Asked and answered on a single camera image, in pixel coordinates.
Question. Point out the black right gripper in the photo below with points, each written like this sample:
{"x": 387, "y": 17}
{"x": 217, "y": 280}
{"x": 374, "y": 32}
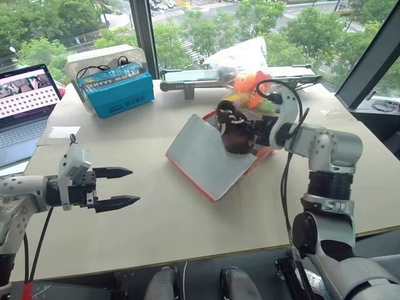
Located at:
{"x": 265, "y": 129}

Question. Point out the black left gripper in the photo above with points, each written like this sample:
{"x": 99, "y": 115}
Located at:
{"x": 82, "y": 187}

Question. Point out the brown plush toy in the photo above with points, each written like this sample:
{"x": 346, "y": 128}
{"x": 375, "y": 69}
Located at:
{"x": 232, "y": 131}

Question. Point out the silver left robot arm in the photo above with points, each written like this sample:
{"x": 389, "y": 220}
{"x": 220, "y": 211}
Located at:
{"x": 15, "y": 200}

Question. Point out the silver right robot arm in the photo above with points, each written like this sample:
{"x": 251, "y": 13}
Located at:
{"x": 331, "y": 175}

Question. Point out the red shoebox with grey lid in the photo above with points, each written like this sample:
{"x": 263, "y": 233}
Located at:
{"x": 206, "y": 159}

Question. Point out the open silver laptop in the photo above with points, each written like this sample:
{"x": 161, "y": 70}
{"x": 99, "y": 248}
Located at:
{"x": 22, "y": 115}

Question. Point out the orange plush toy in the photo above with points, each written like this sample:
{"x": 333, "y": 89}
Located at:
{"x": 247, "y": 82}

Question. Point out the clear plastic bag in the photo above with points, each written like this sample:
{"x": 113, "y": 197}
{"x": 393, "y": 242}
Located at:
{"x": 243, "y": 54}

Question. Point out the blue cardboard box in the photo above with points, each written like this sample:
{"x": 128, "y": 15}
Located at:
{"x": 118, "y": 92}

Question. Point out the grey rounded robot part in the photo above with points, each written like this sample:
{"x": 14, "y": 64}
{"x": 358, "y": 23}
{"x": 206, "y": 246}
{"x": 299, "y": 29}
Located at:
{"x": 161, "y": 284}
{"x": 239, "y": 284}

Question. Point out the pink small object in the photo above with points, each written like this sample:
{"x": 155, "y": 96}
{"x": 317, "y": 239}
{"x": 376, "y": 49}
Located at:
{"x": 62, "y": 92}

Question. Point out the white plastic container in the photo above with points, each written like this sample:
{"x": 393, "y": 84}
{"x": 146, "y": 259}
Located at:
{"x": 93, "y": 59}

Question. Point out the red connector tag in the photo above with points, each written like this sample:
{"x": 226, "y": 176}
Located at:
{"x": 27, "y": 290}

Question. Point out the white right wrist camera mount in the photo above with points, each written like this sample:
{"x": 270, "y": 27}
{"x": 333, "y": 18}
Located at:
{"x": 286, "y": 107}

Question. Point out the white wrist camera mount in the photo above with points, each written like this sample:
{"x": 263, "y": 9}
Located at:
{"x": 72, "y": 162}
{"x": 286, "y": 107}

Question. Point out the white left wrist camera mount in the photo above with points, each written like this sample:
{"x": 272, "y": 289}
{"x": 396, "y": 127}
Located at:
{"x": 72, "y": 162}

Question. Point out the dark slanted window frame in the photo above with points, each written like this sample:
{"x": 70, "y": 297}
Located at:
{"x": 372, "y": 53}

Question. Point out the dark window frame post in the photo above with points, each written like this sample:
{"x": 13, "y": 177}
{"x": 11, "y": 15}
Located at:
{"x": 142, "y": 34}

